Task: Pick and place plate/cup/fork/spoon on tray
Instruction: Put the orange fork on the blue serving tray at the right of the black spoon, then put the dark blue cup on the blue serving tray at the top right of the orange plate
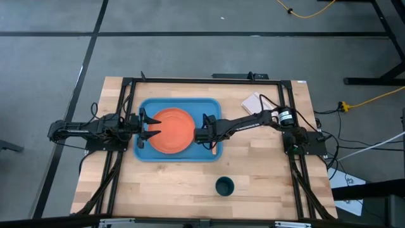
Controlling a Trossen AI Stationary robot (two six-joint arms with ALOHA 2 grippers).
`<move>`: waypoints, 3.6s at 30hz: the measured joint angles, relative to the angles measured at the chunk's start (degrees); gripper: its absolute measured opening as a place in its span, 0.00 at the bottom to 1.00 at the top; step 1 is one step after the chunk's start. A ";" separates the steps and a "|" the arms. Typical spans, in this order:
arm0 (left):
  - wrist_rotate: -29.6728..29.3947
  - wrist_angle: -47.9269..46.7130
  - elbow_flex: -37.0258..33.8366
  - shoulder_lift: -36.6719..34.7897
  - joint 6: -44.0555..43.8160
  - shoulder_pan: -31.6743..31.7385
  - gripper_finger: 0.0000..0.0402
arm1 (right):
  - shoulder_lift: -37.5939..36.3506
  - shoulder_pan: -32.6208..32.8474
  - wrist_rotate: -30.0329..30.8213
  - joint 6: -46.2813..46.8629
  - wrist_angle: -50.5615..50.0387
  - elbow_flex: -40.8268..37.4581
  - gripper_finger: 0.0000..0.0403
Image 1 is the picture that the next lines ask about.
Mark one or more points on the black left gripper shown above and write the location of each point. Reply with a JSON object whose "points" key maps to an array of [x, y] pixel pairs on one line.
{"points": [[142, 128]]}

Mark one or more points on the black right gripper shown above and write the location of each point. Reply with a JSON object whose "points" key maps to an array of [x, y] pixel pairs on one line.
{"points": [[202, 135]]}

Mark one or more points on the orange plastic plate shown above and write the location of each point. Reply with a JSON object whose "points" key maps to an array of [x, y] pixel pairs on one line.
{"points": [[172, 131]]}

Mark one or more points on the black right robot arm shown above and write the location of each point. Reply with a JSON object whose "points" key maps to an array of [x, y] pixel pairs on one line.
{"points": [[246, 123]]}

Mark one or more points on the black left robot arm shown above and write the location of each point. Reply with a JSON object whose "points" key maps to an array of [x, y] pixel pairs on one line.
{"points": [[76, 128]]}

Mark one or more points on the light blue plastic tray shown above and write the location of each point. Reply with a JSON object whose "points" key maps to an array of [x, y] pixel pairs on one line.
{"points": [[167, 103]]}

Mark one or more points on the dark teal ribbed cup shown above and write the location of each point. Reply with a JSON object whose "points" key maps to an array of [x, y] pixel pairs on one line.
{"points": [[224, 187]]}

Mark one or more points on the grey chair leg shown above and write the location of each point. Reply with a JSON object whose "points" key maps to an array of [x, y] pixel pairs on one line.
{"points": [[9, 145]]}

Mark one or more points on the white paper sheet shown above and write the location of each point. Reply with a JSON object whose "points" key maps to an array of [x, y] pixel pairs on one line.
{"points": [[345, 180]]}

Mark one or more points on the black stand leg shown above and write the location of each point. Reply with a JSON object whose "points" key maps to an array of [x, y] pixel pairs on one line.
{"points": [[373, 81]]}

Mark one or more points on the black furniture piece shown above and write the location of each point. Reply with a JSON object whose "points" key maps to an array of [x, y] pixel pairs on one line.
{"points": [[379, 190]]}

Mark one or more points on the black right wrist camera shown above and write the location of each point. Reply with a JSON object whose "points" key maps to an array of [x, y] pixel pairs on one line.
{"points": [[210, 122]]}

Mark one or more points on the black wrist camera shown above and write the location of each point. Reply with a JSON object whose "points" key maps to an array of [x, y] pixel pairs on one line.
{"points": [[133, 122], [210, 122]]}

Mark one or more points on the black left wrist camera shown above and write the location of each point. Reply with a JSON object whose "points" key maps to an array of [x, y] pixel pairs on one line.
{"points": [[133, 122]]}

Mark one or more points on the black aluminium table frame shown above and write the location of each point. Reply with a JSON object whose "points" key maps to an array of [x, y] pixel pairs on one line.
{"points": [[205, 81]]}

